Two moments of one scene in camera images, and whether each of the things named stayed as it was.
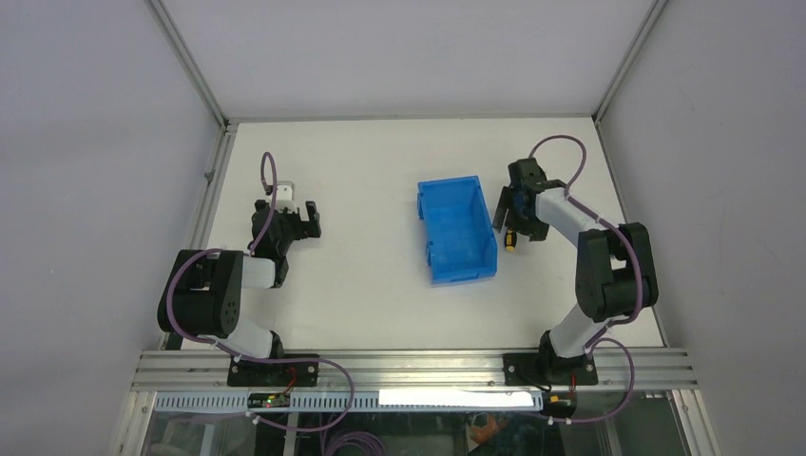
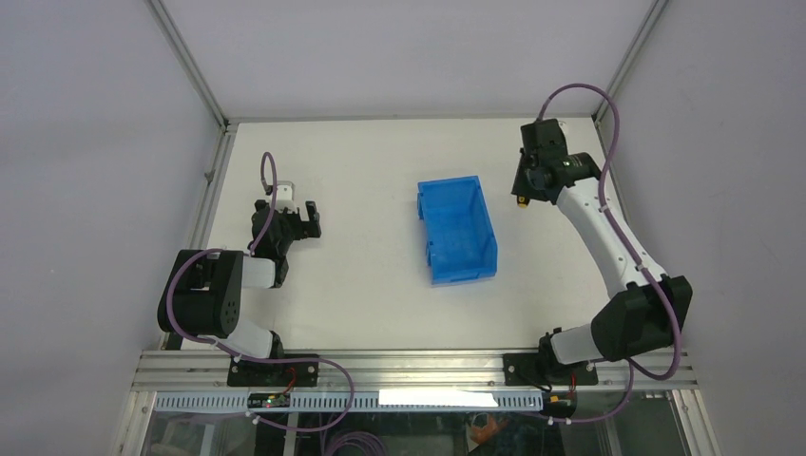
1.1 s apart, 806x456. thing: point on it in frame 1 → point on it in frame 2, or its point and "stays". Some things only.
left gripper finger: (312, 227) stays
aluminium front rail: (655, 372) stays
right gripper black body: (515, 218) → (524, 184)
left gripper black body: (292, 230) stays
